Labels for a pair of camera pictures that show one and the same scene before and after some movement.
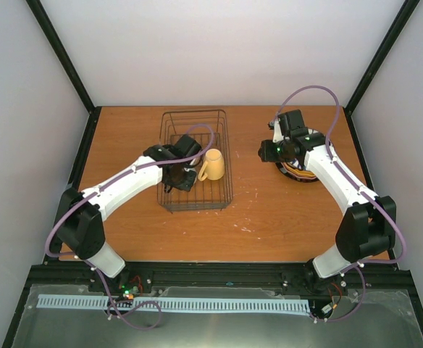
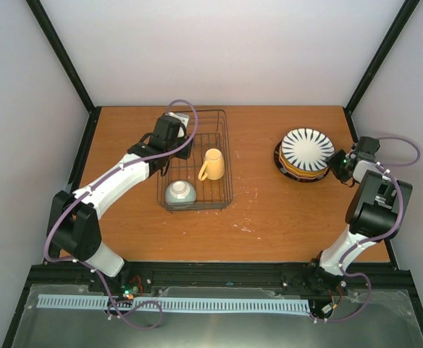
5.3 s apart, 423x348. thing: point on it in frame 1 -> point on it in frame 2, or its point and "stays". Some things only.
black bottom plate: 279,167 stays
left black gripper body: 181,183 -> 184,153
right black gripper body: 277,155 -> 337,166
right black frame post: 374,64 stays
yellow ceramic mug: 214,166 stays
